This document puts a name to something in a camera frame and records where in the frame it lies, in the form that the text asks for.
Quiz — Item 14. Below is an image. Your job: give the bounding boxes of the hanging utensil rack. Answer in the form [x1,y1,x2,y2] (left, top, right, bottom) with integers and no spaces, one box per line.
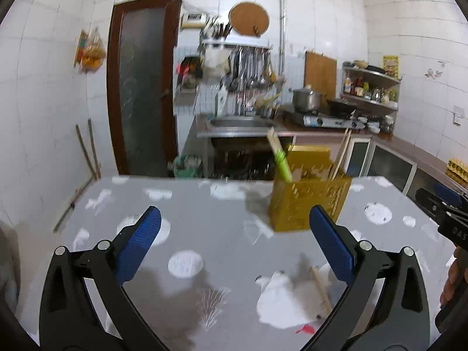
[198,39,279,93]

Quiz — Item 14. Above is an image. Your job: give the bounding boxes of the wooden sticks against wall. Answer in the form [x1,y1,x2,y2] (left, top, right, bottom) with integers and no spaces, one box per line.
[51,119,101,234]

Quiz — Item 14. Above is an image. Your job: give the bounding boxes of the round wooden board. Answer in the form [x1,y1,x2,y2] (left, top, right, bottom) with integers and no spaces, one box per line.
[228,2,270,37]

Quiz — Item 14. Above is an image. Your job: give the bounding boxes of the person's right hand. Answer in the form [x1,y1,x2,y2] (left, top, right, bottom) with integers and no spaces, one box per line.
[439,246,467,307]

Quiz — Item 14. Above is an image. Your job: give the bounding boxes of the yellow perforated utensil holder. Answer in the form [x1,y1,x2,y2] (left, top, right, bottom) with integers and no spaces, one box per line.
[269,145,352,232]

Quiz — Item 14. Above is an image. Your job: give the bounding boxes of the steel cooking pot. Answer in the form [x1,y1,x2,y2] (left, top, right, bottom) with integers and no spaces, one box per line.
[293,86,325,113]

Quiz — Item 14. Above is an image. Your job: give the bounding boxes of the corner wall shelf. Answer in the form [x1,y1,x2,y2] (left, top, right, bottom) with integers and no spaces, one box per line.
[339,60,402,135]

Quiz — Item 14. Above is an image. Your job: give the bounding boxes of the black wok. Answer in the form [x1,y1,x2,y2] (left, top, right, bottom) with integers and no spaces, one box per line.
[327,99,357,119]

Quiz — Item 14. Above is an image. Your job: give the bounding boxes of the dark brown glass door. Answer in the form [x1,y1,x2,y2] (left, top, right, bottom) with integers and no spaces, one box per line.
[106,0,182,178]

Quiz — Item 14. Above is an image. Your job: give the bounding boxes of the grey animal print tablecloth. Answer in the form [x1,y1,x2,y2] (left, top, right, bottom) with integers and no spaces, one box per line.
[16,174,458,351]

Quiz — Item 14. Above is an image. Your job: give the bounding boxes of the hanging plastic bag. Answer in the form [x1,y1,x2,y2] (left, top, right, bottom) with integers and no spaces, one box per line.
[73,28,106,73]

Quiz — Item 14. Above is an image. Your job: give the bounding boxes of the yellow egg tray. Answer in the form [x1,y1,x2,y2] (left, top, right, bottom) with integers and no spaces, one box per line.
[446,158,468,183]

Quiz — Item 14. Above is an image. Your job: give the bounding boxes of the rectangular wooden cutting board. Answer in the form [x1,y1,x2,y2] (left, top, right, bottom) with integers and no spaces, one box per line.
[304,51,337,100]

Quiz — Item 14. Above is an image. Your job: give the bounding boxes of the steel kitchen sink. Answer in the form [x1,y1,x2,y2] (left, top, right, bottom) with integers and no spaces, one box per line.
[195,115,285,138]

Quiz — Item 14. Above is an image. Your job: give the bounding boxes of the long wooden chopstick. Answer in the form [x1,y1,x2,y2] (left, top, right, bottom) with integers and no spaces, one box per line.
[311,267,333,314]

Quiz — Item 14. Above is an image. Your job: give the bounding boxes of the gas stove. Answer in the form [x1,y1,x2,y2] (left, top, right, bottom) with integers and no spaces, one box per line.
[282,112,365,130]

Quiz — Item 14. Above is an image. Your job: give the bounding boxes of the green frog handle utensil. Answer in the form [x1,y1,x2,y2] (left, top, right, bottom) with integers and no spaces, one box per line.
[274,150,293,182]

